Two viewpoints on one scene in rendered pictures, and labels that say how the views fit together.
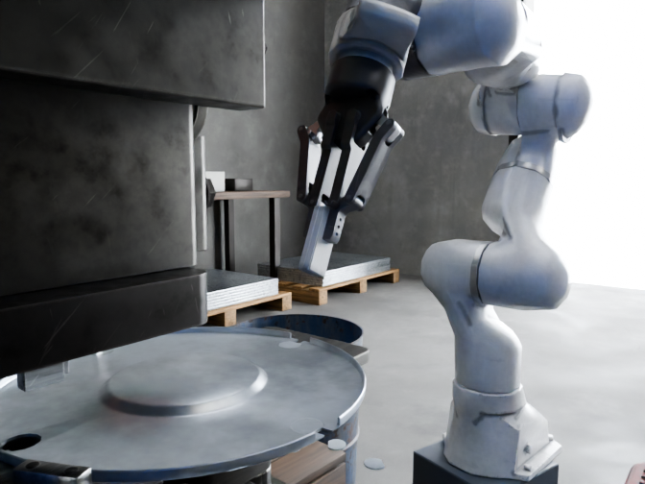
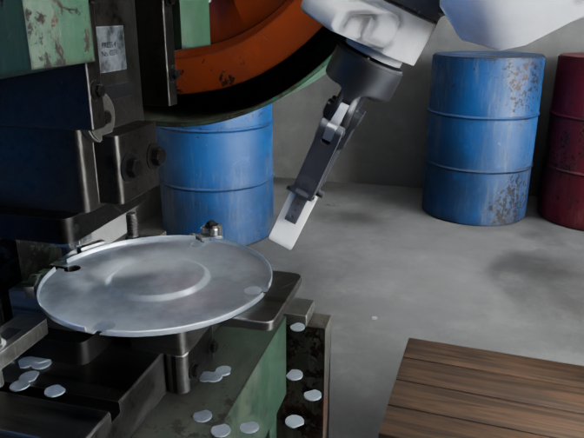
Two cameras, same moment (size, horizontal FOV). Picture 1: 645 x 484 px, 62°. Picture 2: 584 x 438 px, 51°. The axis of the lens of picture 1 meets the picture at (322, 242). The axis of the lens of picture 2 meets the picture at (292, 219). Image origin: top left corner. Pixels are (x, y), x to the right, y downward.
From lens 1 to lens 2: 0.71 m
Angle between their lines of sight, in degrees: 67
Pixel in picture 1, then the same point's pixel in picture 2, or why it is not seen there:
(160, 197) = (60, 174)
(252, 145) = not seen: outside the picture
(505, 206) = not seen: outside the picture
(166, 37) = (26, 100)
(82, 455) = (60, 283)
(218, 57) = (56, 105)
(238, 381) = (153, 290)
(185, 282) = (49, 221)
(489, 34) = (454, 13)
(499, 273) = not seen: outside the picture
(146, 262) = (55, 205)
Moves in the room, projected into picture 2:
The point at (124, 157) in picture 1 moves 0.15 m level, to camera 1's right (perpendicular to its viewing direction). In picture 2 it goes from (39, 153) to (43, 187)
